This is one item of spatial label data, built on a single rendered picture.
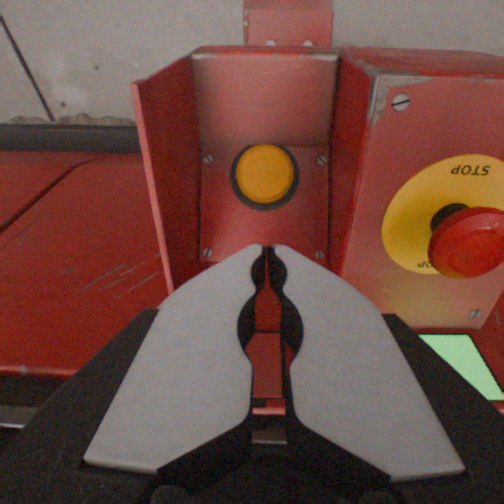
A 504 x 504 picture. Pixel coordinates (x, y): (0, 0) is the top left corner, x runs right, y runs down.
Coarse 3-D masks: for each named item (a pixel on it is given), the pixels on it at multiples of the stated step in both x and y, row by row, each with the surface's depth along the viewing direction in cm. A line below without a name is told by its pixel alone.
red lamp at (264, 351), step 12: (264, 336) 22; (276, 336) 22; (252, 348) 21; (264, 348) 21; (276, 348) 21; (252, 360) 20; (264, 360) 20; (276, 360) 20; (264, 372) 20; (276, 372) 20; (264, 384) 19; (276, 384) 19; (264, 396) 18; (276, 396) 18
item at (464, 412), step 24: (408, 336) 8; (408, 360) 7; (432, 360) 7; (432, 384) 7; (456, 384) 7; (456, 408) 6; (480, 408) 6; (456, 432) 6; (480, 432) 6; (480, 456) 5; (432, 480) 5; (456, 480) 5; (480, 480) 5
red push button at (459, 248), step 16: (448, 208) 17; (464, 208) 16; (480, 208) 15; (496, 208) 15; (432, 224) 17; (448, 224) 15; (464, 224) 15; (480, 224) 15; (496, 224) 14; (432, 240) 16; (448, 240) 15; (464, 240) 15; (480, 240) 15; (496, 240) 15; (432, 256) 16; (448, 256) 15; (464, 256) 15; (480, 256) 15; (496, 256) 15; (448, 272) 16; (464, 272) 16; (480, 272) 16
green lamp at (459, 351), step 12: (420, 336) 22; (432, 336) 22; (444, 336) 22; (456, 336) 22; (444, 348) 21; (456, 348) 21; (468, 348) 21; (456, 360) 20; (468, 360) 20; (480, 360) 20; (468, 372) 19; (480, 372) 19; (480, 384) 19; (492, 384) 19; (492, 396) 18
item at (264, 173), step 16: (240, 160) 22; (256, 160) 22; (272, 160) 22; (288, 160) 22; (240, 176) 22; (256, 176) 22; (272, 176) 22; (288, 176) 22; (256, 192) 22; (272, 192) 22
